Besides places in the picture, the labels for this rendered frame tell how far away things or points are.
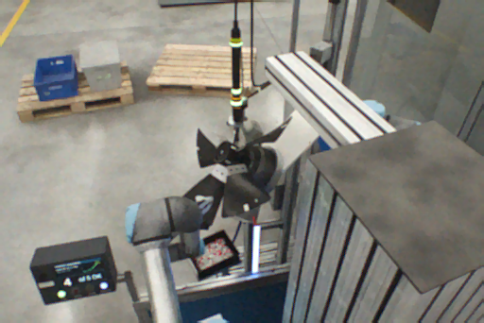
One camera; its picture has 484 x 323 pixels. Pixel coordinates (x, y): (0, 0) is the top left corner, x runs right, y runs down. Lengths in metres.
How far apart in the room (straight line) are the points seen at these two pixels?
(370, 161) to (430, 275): 0.19
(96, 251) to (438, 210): 1.20
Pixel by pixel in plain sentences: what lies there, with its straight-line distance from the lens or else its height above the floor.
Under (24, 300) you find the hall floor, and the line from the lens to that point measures 3.10.
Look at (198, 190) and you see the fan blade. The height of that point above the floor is 1.03.
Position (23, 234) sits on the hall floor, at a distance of 3.48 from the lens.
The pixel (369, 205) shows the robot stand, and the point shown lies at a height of 2.03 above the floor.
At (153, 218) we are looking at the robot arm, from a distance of 1.23.
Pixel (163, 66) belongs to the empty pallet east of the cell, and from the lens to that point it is 4.96.
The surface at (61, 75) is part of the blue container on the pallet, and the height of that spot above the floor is 0.16.
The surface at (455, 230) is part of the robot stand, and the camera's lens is 0.55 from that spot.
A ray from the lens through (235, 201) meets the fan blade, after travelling 1.67.
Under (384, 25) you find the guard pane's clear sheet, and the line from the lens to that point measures 1.93.
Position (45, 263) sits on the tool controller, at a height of 1.25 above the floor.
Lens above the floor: 2.41
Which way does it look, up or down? 42 degrees down
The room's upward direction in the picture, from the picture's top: straight up
